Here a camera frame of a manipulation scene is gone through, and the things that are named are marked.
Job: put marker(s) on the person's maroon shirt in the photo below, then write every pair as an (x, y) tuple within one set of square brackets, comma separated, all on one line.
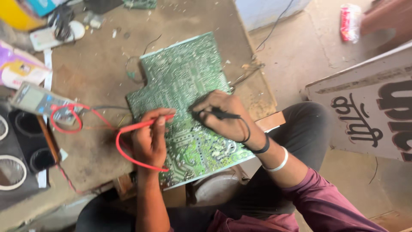
[(322, 206)]

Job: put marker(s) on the wooden block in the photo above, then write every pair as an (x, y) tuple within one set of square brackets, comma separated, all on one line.
[(272, 121)]

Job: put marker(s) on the silver bangle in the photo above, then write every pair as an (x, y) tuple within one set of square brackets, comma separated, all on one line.
[(280, 164)]

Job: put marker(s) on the person's left hand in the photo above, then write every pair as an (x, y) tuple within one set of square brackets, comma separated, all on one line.
[(148, 141)]

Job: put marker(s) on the small green circuit board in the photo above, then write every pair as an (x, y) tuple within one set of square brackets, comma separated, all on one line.
[(140, 4)]

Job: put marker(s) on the person's dark trousers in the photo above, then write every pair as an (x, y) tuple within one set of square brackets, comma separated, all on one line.
[(305, 129)]

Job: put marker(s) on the large green circuit board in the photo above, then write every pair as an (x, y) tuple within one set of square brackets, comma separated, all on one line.
[(180, 77)]

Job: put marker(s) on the white painted sign board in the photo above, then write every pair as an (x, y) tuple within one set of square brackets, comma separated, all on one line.
[(360, 93)]

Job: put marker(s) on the white round container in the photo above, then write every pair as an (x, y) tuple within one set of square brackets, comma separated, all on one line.
[(215, 190)]

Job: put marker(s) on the white flat slipper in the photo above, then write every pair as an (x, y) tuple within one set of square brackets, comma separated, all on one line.
[(43, 40)]

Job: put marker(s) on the black speaker box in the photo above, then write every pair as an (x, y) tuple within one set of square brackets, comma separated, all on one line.
[(19, 151)]

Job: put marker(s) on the yellow container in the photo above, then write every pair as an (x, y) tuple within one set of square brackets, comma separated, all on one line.
[(16, 14)]

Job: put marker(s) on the black wristband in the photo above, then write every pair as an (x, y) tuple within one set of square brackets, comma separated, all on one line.
[(262, 149)]

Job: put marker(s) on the person's right hand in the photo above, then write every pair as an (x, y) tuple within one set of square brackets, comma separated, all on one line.
[(230, 121)]

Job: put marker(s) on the grey digital multimeter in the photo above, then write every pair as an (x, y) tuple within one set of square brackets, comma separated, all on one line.
[(35, 100)]

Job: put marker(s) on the red multimeter probe with lead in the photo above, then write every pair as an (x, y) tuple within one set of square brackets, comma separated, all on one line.
[(138, 126)]

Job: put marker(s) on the teal box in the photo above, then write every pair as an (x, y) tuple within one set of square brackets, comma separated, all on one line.
[(41, 5)]

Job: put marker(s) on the red and white packet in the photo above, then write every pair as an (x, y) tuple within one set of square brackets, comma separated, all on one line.
[(349, 22)]

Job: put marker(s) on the black multimeter probe with lead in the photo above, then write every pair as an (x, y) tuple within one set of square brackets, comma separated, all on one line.
[(225, 114)]

